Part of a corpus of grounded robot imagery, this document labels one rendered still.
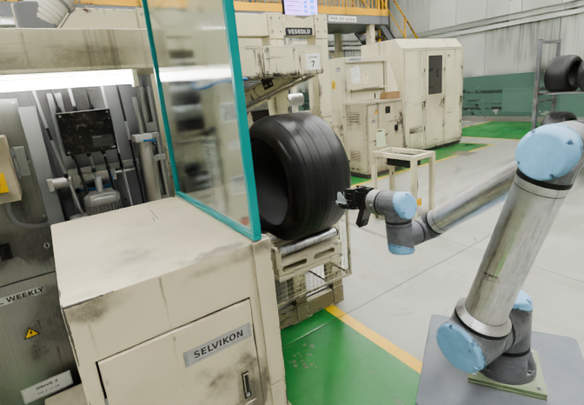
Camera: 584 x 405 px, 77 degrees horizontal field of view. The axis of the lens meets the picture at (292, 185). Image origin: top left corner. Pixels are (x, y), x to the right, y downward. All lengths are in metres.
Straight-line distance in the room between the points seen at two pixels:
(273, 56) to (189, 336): 1.40
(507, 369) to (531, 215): 0.60
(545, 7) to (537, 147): 12.03
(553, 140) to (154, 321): 0.89
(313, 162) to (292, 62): 0.66
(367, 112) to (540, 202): 5.22
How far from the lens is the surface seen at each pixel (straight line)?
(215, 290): 0.80
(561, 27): 12.75
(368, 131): 6.15
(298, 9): 5.74
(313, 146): 1.50
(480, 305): 1.18
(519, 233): 1.05
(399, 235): 1.31
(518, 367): 1.47
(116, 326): 0.77
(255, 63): 1.84
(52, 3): 1.67
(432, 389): 1.44
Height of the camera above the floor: 1.58
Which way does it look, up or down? 15 degrees down
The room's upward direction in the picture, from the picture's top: 5 degrees counter-clockwise
